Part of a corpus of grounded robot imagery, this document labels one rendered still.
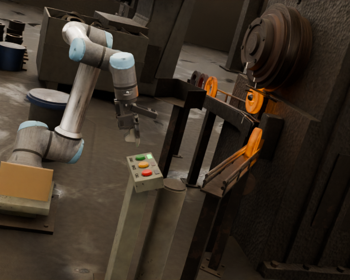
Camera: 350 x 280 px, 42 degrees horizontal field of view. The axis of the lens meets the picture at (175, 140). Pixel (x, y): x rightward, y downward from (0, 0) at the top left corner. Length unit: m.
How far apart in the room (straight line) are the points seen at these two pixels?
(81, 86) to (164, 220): 0.87
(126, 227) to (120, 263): 0.17
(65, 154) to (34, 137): 0.18
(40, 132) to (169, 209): 0.90
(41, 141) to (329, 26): 1.56
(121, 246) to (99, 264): 0.34
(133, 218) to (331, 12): 1.38
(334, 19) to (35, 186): 1.69
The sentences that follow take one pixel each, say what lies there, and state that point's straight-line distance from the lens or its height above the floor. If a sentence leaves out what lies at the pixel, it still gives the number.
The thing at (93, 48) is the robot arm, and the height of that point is 0.99.
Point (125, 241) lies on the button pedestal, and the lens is 1.94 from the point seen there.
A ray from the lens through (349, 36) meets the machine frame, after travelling 2.28.
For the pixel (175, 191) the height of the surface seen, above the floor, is 0.51.
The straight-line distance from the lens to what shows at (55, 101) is 3.03.
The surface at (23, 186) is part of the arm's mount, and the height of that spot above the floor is 0.19.
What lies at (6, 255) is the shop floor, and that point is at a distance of 2.23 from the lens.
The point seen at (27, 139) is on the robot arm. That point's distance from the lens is 2.47.
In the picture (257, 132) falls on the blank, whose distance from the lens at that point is 2.12.
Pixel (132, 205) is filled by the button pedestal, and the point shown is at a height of 0.44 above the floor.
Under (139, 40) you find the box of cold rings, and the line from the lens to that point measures 4.82.
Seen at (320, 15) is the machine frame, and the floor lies 1.34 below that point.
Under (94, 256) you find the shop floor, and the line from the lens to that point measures 2.30.
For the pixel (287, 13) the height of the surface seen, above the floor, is 1.31.
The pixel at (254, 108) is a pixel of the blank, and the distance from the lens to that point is 2.60.
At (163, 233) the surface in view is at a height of 0.31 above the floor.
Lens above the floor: 1.28
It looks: 18 degrees down
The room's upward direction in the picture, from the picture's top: 15 degrees clockwise
